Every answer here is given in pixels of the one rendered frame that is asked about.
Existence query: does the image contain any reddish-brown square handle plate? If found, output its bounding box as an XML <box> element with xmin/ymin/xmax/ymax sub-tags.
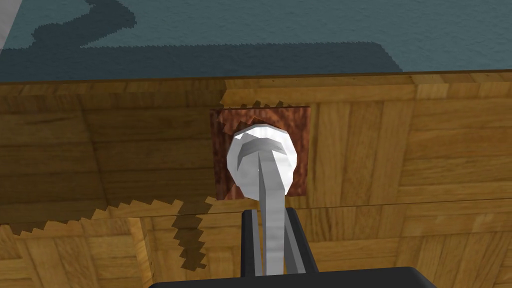
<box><xmin>209</xmin><ymin>105</ymin><xmax>312</xmax><ymax>201</ymax></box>

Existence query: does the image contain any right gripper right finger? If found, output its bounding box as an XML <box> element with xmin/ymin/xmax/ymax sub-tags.
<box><xmin>283</xmin><ymin>207</ymin><xmax>320</xmax><ymax>276</ymax></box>

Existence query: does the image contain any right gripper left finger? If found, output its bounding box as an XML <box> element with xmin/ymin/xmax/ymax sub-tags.
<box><xmin>240</xmin><ymin>209</ymin><xmax>264</xmax><ymax>278</ymax></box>

